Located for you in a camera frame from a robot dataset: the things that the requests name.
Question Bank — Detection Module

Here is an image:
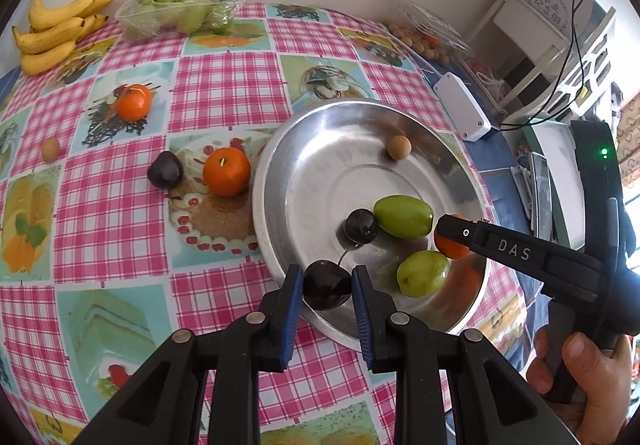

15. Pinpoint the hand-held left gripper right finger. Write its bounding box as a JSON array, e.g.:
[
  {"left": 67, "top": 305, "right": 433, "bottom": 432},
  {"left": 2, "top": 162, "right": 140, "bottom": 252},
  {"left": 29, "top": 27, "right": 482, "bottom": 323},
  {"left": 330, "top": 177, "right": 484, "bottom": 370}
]
[{"left": 351, "top": 265, "right": 583, "bottom": 445}]

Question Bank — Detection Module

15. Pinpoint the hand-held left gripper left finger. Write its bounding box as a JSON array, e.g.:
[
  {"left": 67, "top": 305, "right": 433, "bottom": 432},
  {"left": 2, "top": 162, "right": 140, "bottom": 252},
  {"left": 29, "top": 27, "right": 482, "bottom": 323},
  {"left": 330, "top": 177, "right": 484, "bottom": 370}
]
[{"left": 72, "top": 264, "right": 305, "bottom": 445}]

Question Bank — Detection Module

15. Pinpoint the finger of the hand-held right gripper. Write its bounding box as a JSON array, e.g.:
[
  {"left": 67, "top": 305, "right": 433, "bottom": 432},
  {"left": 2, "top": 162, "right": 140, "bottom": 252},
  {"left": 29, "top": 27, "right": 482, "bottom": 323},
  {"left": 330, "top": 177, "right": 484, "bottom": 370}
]
[{"left": 434, "top": 214, "right": 604, "bottom": 304}]

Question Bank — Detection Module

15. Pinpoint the dark red cherry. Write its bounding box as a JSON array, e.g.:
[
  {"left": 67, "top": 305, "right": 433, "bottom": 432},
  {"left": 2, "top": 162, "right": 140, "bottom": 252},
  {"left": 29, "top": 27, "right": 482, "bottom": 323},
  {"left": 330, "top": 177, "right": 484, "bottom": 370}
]
[
  {"left": 344, "top": 208, "right": 379, "bottom": 244},
  {"left": 303, "top": 260, "right": 353, "bottom": 311},
  {"left": 147, "top": 151, "right": 184, "bottom": 189}
]

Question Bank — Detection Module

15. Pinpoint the orange mandarin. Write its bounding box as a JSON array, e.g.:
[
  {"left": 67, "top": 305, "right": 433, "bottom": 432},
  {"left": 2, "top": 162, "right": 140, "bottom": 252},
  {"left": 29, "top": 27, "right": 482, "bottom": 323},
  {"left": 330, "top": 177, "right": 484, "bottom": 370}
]
[
  {"left": 202, "top": 148, "right": 251, "bottom": 198},
  {"left": 433, "top": 214, "right": 473, "bottom": 260},
  {"left": 116, "top": 84, "right": 153, "bottom": 122}
]

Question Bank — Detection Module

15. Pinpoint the large green jujube fruit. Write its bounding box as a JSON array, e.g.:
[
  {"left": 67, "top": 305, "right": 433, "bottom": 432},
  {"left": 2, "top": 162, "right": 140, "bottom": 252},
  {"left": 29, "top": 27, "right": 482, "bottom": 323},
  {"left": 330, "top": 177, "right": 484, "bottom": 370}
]
[
  {"left": 397, "top": 250, "right": 451, "bottom": 298},
  {"left": 373, "top": 195, "right": 435, "bottom": 240}
]

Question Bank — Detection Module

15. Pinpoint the round metal plate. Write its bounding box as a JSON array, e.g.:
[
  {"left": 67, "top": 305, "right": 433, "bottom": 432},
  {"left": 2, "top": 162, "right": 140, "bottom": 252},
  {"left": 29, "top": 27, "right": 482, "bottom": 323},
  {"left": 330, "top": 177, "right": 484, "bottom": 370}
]
[{"left": 251, "top": 99, "right": 488, "bottom": 352}]

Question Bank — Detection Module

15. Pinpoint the person's right hand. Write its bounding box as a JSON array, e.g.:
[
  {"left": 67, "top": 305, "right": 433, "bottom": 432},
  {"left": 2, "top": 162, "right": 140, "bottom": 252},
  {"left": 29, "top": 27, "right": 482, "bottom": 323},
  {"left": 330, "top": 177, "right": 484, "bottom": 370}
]
[{"left": 526, "top": 326, "right": 636, "bottom": 445}]

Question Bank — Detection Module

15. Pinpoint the green shallow box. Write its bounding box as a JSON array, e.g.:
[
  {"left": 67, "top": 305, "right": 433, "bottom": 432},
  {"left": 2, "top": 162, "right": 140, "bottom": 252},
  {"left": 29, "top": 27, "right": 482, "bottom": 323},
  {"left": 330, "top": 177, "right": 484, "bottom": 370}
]
[{"left": 517, "top": 122, "right": 586, "bottom": 251}]

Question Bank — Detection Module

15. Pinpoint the smartphone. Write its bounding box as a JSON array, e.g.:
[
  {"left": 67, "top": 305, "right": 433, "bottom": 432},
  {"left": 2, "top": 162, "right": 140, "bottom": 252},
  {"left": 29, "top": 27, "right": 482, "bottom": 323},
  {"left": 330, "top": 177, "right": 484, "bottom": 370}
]
[{"left": 530, "top": 152, "right": 556, "bottom": 246}]

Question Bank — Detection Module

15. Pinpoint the white lattice shelf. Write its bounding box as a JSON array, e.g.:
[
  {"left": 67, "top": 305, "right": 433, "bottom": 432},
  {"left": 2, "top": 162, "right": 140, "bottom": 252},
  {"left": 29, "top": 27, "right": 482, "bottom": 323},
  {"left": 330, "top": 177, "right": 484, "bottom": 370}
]
[{"left": 545, "top": 5, "right": 618, "bottom": 121}]

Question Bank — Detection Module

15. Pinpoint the white plastic box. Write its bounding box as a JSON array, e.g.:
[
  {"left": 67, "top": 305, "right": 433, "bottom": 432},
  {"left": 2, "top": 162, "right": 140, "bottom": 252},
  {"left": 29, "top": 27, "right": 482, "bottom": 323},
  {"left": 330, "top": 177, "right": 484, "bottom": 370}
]
[{"left": 432, "top": 72, "right": 492, "bottom": 142}]

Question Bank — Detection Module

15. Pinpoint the white plastic bag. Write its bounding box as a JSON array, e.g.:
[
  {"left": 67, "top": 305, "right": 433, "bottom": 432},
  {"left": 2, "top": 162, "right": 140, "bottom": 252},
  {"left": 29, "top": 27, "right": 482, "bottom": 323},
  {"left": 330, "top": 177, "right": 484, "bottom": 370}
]
[{"left": 470, "top": 65, "right": 506, "bottom": 96}]

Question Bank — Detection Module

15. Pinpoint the white shelf unit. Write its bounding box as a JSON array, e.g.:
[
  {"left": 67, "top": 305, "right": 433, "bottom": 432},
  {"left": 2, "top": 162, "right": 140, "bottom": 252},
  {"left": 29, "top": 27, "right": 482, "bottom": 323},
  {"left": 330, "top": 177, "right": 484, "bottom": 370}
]
[{"left": 500, "top": 0, "right": 593, "bottom": 132}]

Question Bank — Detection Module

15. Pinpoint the white stool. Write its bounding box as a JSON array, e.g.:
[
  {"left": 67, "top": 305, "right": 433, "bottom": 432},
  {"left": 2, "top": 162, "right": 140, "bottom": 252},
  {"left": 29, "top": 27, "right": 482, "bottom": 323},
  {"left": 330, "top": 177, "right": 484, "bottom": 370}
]
[{"left": 462, "top": 0, "right": 576, "bottom": 116}]

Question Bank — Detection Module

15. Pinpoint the pink checkered tablecloth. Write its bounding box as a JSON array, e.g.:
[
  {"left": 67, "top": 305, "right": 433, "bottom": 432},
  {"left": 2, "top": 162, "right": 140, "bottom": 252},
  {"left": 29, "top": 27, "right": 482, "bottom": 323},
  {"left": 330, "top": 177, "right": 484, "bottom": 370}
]
[{"left": 0, "top": 0, "right": 528, "bottom": 445}]

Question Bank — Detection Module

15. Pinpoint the pile of brown longans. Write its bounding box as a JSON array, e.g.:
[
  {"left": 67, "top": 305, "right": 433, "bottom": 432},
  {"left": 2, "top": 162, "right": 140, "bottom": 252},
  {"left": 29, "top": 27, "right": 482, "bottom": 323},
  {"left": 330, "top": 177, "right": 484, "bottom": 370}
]
[{"left": 387, "top": 22, "right": 451, "bottom": 63}]

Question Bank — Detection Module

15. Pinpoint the clear plastic longan container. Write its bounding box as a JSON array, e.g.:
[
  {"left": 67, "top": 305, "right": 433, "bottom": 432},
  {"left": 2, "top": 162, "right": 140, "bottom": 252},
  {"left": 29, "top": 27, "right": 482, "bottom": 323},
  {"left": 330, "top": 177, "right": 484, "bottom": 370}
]
[{"left": 385, "top": 0, "right": 476, "bottom": 71}]

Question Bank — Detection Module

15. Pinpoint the pile of green jujubes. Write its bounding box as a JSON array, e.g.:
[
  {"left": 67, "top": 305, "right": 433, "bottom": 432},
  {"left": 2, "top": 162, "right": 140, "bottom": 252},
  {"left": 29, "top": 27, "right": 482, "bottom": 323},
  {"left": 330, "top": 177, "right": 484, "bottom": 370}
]
[{"left": 122, "top": 0, "right": 236, "bottom": 37}]

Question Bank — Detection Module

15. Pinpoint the clear plastic jujube container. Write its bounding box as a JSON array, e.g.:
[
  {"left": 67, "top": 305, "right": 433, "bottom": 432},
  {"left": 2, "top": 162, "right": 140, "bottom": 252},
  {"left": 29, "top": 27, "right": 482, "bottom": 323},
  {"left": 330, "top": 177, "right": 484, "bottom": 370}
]
[{"left": 115, "top": 0, "right": 243, "bottom": 40}]

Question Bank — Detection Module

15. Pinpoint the yellow banana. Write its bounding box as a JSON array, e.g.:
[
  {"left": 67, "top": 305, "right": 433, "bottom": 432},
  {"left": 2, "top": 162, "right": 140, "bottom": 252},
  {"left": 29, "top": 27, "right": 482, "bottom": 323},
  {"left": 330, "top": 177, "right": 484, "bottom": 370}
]
[
  {"left": 75, "top": 14, "right": 110, "bottom": 42},
  {"left": 12, "top": 17, "right": 86, "bottom": 56},
  {"left": 19, "top": 39, "right": 78, "bottom": 76},
  {"left": 28, "top": 0, "right": 119, "bottom": 32}
]

